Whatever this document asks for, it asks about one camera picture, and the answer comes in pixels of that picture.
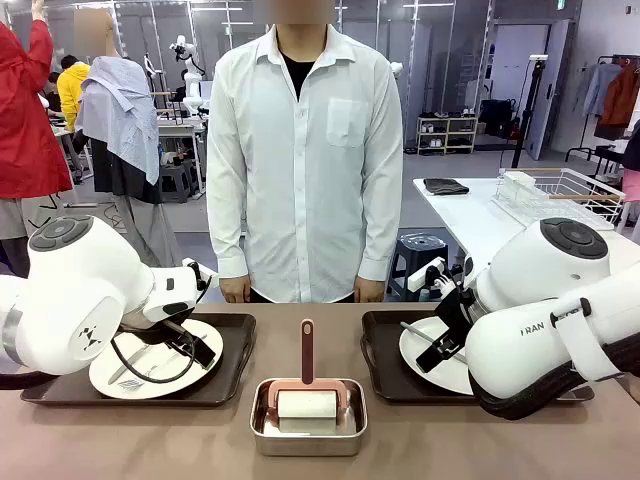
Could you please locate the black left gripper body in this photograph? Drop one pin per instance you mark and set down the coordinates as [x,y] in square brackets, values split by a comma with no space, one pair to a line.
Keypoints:
[175,334]

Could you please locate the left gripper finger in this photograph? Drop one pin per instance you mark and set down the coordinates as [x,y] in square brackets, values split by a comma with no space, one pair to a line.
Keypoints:
[195,357]
[207,352]

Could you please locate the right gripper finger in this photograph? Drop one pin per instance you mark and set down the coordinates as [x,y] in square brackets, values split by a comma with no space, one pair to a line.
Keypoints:
[429,357]
[448,349]

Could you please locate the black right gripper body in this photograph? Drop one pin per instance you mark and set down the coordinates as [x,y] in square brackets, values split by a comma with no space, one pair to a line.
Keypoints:
[452,320]

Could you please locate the dark brown serving tray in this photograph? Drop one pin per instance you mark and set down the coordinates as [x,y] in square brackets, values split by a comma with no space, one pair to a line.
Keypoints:
[235,350]
[385,360]

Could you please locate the silver cutlery piece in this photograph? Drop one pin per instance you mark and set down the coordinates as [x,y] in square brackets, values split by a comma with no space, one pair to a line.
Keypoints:
[417,331]

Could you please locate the white round plate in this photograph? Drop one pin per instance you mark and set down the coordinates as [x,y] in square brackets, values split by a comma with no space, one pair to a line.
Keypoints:
[450,381]
[165,380]

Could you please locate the pink lint roller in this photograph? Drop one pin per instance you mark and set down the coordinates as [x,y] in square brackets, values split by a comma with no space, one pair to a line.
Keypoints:
[308,350]

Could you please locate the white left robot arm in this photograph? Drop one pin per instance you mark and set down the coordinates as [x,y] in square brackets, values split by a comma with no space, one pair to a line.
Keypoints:
[75,280]

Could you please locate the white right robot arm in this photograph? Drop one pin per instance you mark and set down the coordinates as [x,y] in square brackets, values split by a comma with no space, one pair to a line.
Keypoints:
[525,280]

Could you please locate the person's right forearm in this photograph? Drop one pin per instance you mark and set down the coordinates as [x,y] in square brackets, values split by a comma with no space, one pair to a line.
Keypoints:
[227,235]

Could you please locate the person's left forearm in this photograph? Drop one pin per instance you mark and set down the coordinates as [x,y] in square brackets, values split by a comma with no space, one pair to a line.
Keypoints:
[382,235]

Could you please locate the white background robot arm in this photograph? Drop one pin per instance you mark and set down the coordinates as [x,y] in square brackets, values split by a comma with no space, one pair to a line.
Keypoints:
[191,85]
[396,67]

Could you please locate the person's right hand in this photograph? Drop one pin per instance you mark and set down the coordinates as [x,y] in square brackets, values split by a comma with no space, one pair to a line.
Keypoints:
[235,290]

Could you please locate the person's left hand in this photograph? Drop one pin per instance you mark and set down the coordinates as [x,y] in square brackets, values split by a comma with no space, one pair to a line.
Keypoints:
[370,291]

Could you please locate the dark blue plastic stool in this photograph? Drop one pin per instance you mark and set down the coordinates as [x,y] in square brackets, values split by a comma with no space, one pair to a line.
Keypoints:
[417,260]

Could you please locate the white side table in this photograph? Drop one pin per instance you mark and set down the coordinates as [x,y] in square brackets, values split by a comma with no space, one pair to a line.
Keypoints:
[465,215]

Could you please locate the folded dark cloth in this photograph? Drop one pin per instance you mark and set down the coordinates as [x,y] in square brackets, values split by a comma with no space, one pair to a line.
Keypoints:
[445,186]

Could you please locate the stainless steel rectangular tray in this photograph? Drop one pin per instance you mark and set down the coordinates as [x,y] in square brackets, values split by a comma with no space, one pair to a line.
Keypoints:
[305,445]

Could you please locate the white cutlery holder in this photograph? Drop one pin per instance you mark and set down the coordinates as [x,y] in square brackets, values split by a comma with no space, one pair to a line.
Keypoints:
[517,187]

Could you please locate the small grey stool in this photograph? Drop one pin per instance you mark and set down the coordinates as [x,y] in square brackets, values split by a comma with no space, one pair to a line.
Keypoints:
[176,182]

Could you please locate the wooden shoe rack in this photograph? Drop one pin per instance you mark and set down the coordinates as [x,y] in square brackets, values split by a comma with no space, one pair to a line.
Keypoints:
[445,135]

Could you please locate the person in white shirt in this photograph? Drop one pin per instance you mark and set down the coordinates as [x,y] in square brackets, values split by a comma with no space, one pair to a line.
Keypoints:
[300,175]

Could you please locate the white background workbench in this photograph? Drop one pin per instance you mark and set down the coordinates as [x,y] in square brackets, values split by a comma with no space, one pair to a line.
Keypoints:
[175,130]

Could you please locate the black bag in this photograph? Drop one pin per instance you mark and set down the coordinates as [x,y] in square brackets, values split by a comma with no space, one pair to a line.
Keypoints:
[497,117]

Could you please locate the pink garment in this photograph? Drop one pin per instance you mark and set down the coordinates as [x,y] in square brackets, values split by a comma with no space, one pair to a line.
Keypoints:
[632,185]

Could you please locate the mannequin with striped blue shirt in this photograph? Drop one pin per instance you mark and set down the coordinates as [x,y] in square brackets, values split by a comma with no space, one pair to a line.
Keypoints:
[120,110]

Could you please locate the mannequin with red jacket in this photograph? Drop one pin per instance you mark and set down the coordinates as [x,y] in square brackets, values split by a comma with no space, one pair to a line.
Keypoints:
[25,125]

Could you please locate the person in yellow hoodie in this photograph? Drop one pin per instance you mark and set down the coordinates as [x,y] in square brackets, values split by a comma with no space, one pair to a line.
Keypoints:
[70,90]

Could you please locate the seated person in dark clothes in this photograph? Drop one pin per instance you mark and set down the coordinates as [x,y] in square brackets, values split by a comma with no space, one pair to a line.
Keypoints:
[54,95]

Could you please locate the grey blue hanging shirt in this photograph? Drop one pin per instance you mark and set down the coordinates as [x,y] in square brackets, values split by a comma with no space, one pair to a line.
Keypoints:
[595,90]

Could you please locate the orange hanging jacket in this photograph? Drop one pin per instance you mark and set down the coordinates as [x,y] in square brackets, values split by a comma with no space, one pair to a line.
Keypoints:
[622,95]

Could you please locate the black clothes rack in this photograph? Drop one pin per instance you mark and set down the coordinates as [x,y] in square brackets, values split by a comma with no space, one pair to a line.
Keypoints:
[607,57]

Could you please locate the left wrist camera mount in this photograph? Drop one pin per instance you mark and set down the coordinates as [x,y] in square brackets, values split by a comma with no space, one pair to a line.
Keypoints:
[192,277]

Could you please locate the black tripod with camera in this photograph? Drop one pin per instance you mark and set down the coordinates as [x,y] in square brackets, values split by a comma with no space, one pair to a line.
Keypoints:
[536,80]

